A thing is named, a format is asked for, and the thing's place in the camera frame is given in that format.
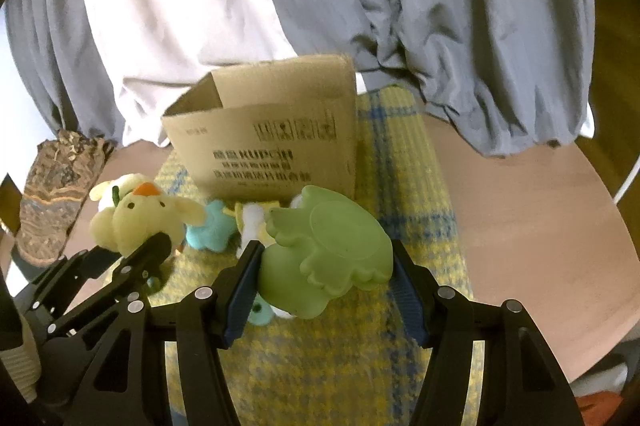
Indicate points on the teal star plush toy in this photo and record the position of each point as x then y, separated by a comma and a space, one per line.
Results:
216, 232

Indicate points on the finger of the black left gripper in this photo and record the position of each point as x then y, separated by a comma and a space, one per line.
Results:
60, 283
125, 279

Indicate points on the white dog plush toy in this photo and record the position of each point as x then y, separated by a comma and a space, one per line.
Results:
250, 220

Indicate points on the light pink blanket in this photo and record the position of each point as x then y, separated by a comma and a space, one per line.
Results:
155, 50

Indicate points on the green frog plush toy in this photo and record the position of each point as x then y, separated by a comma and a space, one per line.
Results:
320, 249

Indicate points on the red cloth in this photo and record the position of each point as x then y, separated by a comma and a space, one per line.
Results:
598, 408

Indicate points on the brown cardboard box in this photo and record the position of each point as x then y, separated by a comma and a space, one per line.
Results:
263, 131

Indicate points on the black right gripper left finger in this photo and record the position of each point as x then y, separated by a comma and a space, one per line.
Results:
205, 321

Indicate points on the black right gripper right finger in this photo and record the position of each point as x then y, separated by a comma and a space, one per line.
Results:
523, 383

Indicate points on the yellow duck plush toy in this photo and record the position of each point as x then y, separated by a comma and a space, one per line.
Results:
133, 208

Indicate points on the white curved rail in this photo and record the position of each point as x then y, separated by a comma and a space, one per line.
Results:
629, 180

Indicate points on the brown patterned cloth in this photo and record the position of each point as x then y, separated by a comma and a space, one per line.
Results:
57, 185

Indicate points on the yellow blue plaid mat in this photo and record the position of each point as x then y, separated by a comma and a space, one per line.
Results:
355, 364

